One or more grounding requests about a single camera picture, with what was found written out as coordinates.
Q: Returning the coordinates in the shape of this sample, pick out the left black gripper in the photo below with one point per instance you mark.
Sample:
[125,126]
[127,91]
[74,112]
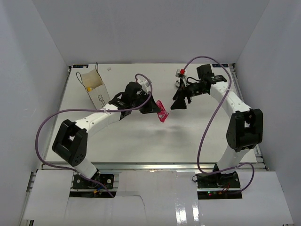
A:
[151,106]

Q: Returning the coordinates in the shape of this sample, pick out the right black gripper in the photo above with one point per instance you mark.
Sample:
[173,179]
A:
[180,103]

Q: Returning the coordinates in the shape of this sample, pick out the red candy packet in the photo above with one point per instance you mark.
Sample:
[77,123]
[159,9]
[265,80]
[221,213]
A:
[163,114]

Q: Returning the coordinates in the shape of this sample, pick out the brown torn snack wrapper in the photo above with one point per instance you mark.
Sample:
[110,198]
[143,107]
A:
[177,84]

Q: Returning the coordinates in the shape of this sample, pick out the white coffee paper bag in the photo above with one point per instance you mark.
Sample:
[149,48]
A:
[99,95]

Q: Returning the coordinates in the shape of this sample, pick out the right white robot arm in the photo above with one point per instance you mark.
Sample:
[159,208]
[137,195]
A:
[245,128]

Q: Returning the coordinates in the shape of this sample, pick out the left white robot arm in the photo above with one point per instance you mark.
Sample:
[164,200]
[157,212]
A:
[71,140]

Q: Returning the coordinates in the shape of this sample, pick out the blue label right corner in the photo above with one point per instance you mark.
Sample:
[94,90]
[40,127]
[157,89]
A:
[222,65]

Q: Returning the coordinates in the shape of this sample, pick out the blue label corner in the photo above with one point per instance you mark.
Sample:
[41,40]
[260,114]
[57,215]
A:
[222,65]
[80,66]

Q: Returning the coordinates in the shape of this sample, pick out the blue label left corner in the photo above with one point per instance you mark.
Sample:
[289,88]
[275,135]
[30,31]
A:
[80,66]

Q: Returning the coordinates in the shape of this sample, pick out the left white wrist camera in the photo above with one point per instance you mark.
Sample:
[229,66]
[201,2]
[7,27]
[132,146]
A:
[146,87]

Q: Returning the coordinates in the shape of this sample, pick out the aluminium table frame rail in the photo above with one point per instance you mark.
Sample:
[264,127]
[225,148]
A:
[167,166]

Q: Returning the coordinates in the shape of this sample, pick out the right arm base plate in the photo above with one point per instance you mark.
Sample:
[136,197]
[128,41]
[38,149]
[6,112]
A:
[218,187]

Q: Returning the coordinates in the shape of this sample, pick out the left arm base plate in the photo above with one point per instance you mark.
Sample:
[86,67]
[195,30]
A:
[105,179]

